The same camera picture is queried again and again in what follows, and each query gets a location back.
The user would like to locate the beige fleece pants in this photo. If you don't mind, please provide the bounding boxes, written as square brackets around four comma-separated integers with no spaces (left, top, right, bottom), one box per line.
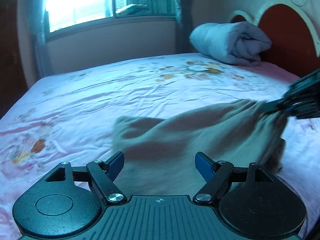
[112,99,287,196]

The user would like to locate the bed with floral pink sheet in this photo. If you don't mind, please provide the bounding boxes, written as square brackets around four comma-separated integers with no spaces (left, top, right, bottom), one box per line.
[0,52,320,240]

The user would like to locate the red and white headboard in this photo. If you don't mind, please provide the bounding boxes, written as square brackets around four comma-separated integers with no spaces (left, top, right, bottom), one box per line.
[229,3,319,77]

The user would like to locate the rolled grey-blue quilt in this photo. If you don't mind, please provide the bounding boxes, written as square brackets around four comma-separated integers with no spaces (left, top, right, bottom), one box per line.
[189,21,272,67]

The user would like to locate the dark wooden door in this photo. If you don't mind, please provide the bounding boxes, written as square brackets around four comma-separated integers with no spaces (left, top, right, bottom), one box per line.
[0,0,27,116]

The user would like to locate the right teal curtain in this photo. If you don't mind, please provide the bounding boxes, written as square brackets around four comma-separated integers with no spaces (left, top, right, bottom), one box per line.
[174,0,193,53]

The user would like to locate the teal curtain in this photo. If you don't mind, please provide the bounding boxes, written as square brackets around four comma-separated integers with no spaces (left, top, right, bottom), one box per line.
[174,0,193,53]
[17,0,53,86]

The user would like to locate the cloth bundle on windowsill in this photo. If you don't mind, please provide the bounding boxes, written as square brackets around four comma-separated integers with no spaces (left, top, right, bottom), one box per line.
[116,4,148,17]

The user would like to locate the left teal curtain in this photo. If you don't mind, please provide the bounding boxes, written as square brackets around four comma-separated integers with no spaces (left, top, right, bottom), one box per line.
[17,0,53,86]

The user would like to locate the window with sliding frame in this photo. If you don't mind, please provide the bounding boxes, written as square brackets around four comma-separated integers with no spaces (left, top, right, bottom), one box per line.
[45,0,176,40]

